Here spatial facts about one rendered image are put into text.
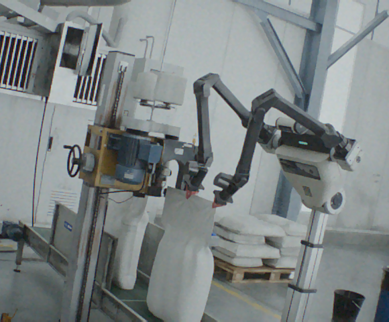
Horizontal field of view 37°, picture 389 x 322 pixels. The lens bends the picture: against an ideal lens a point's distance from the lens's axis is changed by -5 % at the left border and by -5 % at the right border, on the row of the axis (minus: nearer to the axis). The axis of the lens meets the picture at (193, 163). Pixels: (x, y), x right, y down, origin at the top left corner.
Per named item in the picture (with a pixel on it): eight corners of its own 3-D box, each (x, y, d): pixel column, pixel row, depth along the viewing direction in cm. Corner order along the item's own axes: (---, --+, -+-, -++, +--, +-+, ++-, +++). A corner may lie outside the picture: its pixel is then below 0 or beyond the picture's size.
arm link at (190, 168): (213, 157, 311) (205, 153, 318) (195, 153, 305) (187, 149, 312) (207, 180, 312) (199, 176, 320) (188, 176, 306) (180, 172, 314)
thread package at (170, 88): (188, 109, 315) (194, 76, 314) (161, 102, 306) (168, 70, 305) (172, 106, 329) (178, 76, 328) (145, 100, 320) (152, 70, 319)
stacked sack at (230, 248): (282, 261, 625) (284, 247, 624) (234, 259, 586) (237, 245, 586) (256, 251, 659) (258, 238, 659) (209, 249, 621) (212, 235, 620)
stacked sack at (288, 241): (322, 251, 659) (324, 239, 658) (278, 249, 621) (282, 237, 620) (296, 242, 695) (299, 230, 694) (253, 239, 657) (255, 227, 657)
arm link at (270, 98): (271, 92, 253) (266, 80, 261) (251, 115, 259) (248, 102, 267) (343, 139, 271) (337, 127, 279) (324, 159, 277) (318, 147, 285)
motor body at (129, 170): (147, 187, 309) (156, 139, 307) (121, 183, 300) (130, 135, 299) (133, 182, 321) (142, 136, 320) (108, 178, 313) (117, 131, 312)
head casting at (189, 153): (192, 191, 349) (202, 141, 347) (155, 186, 335) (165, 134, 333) (166, 182, 374) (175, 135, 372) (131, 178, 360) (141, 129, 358)
